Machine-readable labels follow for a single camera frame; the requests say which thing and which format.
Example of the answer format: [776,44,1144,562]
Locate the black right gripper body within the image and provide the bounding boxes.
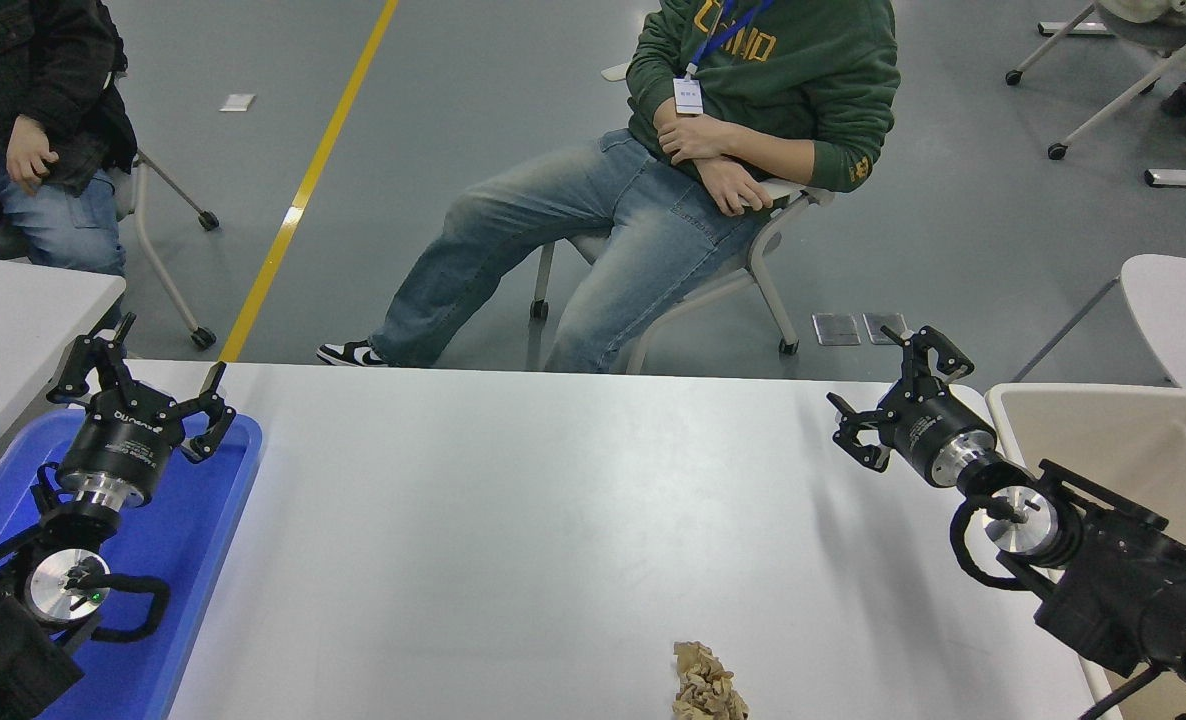
[879,385,996,487]

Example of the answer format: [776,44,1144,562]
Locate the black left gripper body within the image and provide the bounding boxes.
[57,390,192,497]

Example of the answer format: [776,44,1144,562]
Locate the tan paper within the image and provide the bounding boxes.
[671,641,751,720]

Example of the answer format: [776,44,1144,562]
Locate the blue lanyard badge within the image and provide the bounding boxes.
[672,0,776,116]

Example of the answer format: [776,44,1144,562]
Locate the person's left hand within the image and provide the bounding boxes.
[5,115,60,196]
[658,115,735,166]

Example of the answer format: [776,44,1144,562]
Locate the person's right hand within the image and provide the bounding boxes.
[698,158,775,218]

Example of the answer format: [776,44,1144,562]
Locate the small white table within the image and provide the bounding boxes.
[0,253,129,471]

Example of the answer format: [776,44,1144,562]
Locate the blue plastic tray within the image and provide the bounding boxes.
[0,408,264,720]

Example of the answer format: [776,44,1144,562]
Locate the grey padded office chair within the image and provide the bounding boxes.
[528,62,839,373]

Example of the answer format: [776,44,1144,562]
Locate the large pale bin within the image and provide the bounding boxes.
[985,382,1186,720]

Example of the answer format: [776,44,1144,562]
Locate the white side table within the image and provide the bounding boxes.
[1011,254,1186,411]

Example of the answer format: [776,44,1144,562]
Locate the grey seat white-frame chair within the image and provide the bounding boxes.
[103,70,221,351]

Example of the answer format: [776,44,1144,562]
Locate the white-frame wheeled chair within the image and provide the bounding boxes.
[1004,0,1186,163]

